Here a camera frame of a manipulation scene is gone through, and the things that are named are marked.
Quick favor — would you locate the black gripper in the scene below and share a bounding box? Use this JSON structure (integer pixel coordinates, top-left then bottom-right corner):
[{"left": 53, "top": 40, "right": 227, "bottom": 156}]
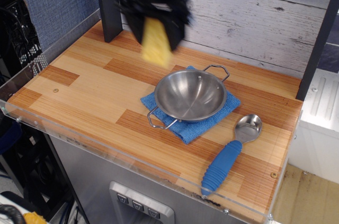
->
[{"left": 118, "top": 0, "right": 191, "bottom": 51}]

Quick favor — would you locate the yellow toy cheese wedge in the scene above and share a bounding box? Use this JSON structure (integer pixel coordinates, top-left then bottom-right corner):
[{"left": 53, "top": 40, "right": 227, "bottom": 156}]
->
[{"left": 141, "top": 17, "right": 172, "bottom": 68}]

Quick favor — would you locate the blue folded cloth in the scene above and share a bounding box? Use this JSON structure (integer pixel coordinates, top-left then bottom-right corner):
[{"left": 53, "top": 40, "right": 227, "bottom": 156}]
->
[{"left": 141, "top": 66, "right": 240, "bottom": 144}]

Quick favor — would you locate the steel toy fridge cabinet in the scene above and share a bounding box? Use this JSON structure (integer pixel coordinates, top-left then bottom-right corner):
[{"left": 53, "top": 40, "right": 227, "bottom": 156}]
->
[{"left": 50, "top": 136, "right": 273, "bottom": 223}]

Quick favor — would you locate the silver dispenser button panel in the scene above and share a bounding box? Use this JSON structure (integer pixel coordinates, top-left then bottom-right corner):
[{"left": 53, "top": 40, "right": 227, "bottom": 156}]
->
[{"left": 109, "top": 181, "right": 175, "bottom": 223}]

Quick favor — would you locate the white appliance top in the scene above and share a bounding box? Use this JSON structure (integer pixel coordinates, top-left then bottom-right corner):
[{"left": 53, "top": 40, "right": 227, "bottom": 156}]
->
[{"left": 288, "top": 69, "right": 338, "bottom": 183}]

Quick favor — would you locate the steel pot with handles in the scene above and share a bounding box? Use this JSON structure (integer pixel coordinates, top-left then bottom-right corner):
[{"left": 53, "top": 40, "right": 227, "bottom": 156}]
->
[{"left": 147, "top": 65, "right": 230, "bottom": 129}]

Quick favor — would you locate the steel spoon blue handle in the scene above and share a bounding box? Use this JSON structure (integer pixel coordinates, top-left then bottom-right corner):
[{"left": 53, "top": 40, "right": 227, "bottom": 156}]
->
[{"left": 201, "top": 114, "right": 263, "bottom": 197}]

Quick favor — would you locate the dark grey right post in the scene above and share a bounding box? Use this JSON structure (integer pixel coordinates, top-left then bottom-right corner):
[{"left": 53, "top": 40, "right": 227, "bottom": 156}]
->
[{"left": 296, "top": 0, "right": 338, "bottom": 101}]

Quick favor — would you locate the black braided cable sleeve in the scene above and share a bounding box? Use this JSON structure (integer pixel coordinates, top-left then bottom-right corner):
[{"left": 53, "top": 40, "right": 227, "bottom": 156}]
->
[{"left": 0, "top": 203, "right": 26, "bottom": 224}]

